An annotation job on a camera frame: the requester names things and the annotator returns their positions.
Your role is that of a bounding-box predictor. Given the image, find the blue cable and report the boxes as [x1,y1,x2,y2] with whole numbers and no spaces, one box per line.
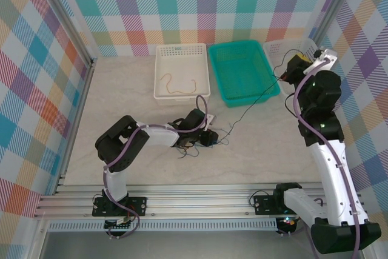
[192,137,230,158]

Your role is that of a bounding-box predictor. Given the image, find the translucent white plastic basket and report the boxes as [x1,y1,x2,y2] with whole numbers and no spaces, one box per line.
[262,38,322,96]

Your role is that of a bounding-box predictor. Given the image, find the teal plastic basket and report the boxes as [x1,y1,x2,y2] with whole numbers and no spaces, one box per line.
[207,39,281,109]

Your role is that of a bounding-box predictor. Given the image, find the opaque white plastic basket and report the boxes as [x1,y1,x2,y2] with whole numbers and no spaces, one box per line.
[153,42,212,106]

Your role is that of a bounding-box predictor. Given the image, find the small circuit board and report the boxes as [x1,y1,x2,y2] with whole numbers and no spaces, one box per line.
[278,215,299,230]
[104,216,134,231]

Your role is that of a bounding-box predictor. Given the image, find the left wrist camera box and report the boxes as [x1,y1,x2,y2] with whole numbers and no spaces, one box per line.
[203,114,218,130]

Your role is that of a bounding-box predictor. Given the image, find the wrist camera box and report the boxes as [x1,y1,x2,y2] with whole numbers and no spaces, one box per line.
[313,47,338,70]
[203,114,218,130]

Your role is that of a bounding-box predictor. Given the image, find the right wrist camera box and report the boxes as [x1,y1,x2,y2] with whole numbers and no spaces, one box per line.
[313,47,338,70]

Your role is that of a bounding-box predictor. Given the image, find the orange cable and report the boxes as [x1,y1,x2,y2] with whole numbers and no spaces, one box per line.
[159,73,198,95]

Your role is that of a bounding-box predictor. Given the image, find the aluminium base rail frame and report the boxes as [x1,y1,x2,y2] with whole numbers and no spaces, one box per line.
[33,182,375,220]

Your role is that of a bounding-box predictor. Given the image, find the aluminium corner post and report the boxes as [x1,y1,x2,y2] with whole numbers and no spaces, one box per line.
[310,0,360,48]
[38,0,98,67]

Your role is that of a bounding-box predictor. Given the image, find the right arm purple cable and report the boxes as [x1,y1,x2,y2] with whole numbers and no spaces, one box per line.
[293,58,363,259]

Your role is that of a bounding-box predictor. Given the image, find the slotted grey cable duct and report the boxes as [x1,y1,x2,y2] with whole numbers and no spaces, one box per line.
[47,221,278,233]

